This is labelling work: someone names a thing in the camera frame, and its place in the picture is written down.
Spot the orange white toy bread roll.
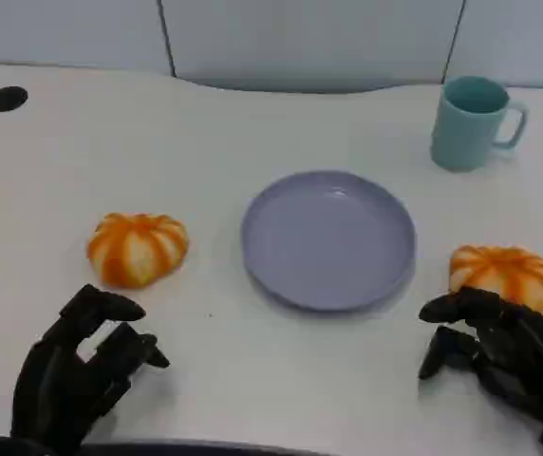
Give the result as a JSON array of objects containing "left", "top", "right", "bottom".
[
  {"left": 448, "top": 244, "right": 543, "bottom": 314},
  {"left": 85, "top": 212, "right": 191, "bottom": 289}
]

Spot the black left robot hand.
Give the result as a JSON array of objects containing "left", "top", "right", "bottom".
[{"left": 9, "top": 283, "right": 172, "bottom": 452}]

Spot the lilac plate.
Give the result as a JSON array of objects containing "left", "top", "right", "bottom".
[{"left": 240, "top": 169, "right": 418, "bottom": 313}]

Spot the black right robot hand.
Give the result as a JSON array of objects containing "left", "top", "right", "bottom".
[{"left": 417, "top": 286, "right": 543, "bottom": 451}]

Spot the pale green mug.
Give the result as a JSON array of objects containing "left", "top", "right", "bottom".
[{"left": 430, "top": 75, "right": 530, "bottom": 173}]

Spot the black table cable hole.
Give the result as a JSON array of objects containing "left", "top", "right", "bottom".
[{"left": 0, "top": 85, "right": 29, "bottom": 113}]

